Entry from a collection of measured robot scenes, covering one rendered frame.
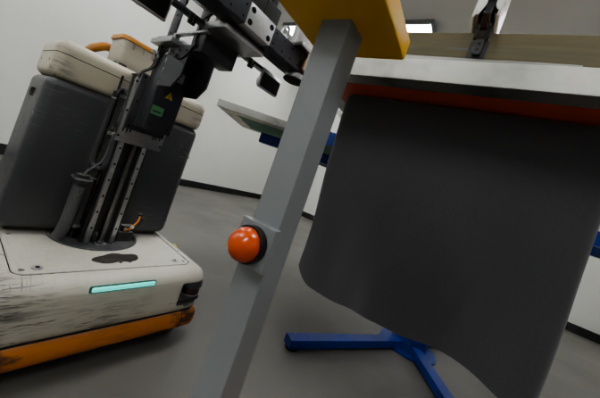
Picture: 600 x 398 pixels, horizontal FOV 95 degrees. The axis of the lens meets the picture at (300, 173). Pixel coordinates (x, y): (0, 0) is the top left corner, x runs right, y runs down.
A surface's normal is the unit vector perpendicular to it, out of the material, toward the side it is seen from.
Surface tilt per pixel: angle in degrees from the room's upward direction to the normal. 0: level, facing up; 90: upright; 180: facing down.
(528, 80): 90
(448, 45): 90
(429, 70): 90
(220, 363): 90
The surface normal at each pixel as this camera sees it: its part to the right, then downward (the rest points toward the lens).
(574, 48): -0.49, -0.18
